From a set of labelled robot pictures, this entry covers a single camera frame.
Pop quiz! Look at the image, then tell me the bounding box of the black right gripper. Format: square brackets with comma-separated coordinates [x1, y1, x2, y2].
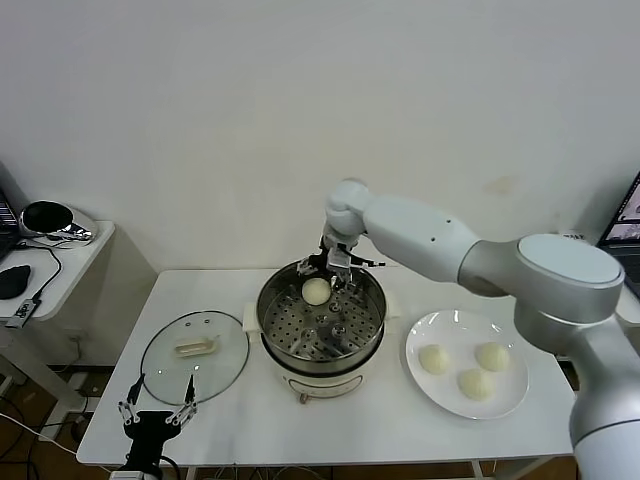
[295, 243, 364, 304]

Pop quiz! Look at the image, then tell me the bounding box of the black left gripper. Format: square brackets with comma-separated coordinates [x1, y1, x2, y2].
[117, 374, 200, 464]

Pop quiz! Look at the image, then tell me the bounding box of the white steamed baozi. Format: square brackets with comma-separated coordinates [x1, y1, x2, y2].
[301, 278, 332, 307]
[458, 368, 496, 401]
[474, 342, 511, 373]
[417, 344, 452, 375]

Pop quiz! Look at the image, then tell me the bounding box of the round glass pot lid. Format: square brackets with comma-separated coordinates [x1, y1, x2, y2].
[140, 310, 251, 406]

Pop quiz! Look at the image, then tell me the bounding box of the perforated steel steamer basket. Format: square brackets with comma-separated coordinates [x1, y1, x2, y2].
[256, 257, 388, 374]

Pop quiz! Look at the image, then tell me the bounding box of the steel steamer pot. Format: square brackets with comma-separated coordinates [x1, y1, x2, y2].
[241, 294, 402, 406]

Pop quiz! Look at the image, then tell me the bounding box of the white round plate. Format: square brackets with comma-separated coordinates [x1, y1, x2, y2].
[404, 310, 530, 420]

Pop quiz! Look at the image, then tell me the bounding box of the white side table with mouse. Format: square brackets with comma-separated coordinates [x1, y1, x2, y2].
[0, 221, 157, 441]

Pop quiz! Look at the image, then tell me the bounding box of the grey usb hub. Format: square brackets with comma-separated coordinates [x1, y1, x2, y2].
[4, 298, 42, 330]

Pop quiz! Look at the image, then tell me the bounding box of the black computer mouse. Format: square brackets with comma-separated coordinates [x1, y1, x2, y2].
[0, 265, 32, 301]

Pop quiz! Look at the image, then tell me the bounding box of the laptop beside chrome device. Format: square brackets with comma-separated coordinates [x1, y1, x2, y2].
[0, 162, 31, 261]

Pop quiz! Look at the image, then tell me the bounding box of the grey laptop with lit screen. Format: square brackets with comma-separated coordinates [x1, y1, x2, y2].
[597, 172, 640, 296]

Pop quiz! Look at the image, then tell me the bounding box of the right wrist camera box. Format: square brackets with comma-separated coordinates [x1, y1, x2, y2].
[327, 248, 351, 274]

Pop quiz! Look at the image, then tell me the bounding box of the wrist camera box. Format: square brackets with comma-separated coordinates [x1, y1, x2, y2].
[327, 248, 351, 274]
[109, 467, 162, 480]

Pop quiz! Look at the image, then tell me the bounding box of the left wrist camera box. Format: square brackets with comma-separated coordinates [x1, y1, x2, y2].
[109, 467, 162, 480]

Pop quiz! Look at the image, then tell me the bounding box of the thin black desk cable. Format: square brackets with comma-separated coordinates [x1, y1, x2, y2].
[14, 239, 64, 304]

